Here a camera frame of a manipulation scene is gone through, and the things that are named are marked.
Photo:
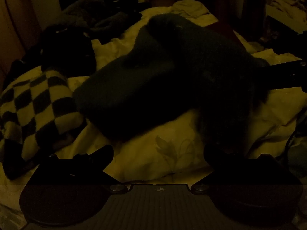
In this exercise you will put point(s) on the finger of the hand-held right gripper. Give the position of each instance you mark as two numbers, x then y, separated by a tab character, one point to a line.
283	76
292	45

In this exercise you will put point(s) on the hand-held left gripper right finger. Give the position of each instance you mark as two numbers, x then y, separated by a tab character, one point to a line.
211	152

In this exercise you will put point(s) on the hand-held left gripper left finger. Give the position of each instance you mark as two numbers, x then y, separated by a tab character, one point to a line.
105	152

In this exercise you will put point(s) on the dark fuzzy garment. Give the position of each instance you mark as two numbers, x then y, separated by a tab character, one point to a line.
153	81

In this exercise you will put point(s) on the pale cloth pile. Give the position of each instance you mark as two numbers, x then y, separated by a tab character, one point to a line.
285	6

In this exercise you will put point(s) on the dark red cloth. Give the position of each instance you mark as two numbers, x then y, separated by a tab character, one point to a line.
223	28

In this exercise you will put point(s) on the checkered fleece blanket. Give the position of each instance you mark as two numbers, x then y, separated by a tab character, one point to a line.
40	105

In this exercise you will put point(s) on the crumpled white cloth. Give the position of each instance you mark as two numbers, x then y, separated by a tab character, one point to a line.
189	8

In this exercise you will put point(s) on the black clothing pile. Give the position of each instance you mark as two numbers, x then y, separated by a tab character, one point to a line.
67	48

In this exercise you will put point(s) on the dark grey clothing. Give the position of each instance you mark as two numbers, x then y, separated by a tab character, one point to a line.
96	16

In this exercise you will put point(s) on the wooden wardrobe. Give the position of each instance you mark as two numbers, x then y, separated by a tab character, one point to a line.
14	28

